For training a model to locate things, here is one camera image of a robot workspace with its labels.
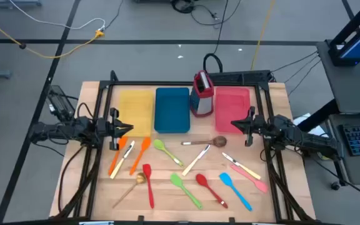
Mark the white paper sheet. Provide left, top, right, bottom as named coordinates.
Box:
left=292, top=112, right=331, bottom=138

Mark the red silicone spoon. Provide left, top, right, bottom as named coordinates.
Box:
left=195, top=173, right=229, bottom=209

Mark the red-trimmed metal box grater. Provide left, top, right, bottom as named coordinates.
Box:
left=189, top=70, right=215, bottom=118

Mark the light green spoon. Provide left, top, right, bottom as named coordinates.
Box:
left=152, top=139, right=186, bottom=168

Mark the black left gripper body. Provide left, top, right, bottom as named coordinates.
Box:
left=97, top=107, right=121, bottom=151

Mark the black aluminium table frame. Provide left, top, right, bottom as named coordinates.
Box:
left=54, top=70, right=317, bottom=224

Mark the black looped cable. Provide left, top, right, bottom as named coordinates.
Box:
left=202, top=52, right=224, bottom=74

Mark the brown wooden spoon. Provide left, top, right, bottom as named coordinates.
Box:
left=181, top=135, right=228, bottom=148

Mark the orange silicone spatula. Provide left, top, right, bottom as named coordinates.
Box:
left=129, top=136, right=152, bottom=176

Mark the blue plastic bin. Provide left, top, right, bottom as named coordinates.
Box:
left=154, top=87, right=191, bottom=134

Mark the cream-handled table knife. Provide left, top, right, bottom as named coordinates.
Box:
left=109, top=140, right=136, bottom=180
left=181, top=144, right=211, bottom=177
left=221, top=152, right=262, bottom=181

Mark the black floor cable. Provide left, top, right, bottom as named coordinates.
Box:
left=212, top=0, right=229, bottom=56

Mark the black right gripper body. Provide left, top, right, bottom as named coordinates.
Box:
left=244, top=106, right=267, bottom=148

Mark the blue silicone spatula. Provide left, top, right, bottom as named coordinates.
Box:
left=219, top=172, right=253, bottom=213

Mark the black coiled cable bundle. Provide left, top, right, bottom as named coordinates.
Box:
left=170, top=0, right=196, bottom=14

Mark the white floor cable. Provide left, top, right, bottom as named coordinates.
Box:
left=9, top=0, right=106, bottom=31

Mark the yellow floor cable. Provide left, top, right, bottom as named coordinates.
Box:
left=250, top=0, right=276, bottom=71

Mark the yellow extension cable with plug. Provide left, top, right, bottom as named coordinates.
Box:
left=0, top=11, right=105, bottom=59

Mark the yellow plastic bin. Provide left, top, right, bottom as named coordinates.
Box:
left=118, top=89, right=155, bottom=138

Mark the pink silicone spatula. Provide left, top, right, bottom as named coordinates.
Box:
left=230, top=164, right=269, bottom=194

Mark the orange silicone spoon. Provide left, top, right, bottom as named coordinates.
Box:
left=107, top=136, right=129, bottom=176

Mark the gold metal spoon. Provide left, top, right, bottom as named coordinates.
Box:
left=112, top=172, right=148, bottom=209

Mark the black power supply box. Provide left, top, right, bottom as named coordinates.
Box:
left=45, top=84, right=76, bottom=123

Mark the green silicone spatula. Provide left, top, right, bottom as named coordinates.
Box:
left=169, top=172, right=204, bottom=210

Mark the red silicone spatula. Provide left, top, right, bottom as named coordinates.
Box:
left=142, top=163, right=155, bottom=209

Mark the grey desk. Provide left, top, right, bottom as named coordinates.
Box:
left=316, top=40, right=360, bottom=115

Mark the pink plastic bin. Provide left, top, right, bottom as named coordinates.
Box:
left=214, top=86, right=251, bottom=134

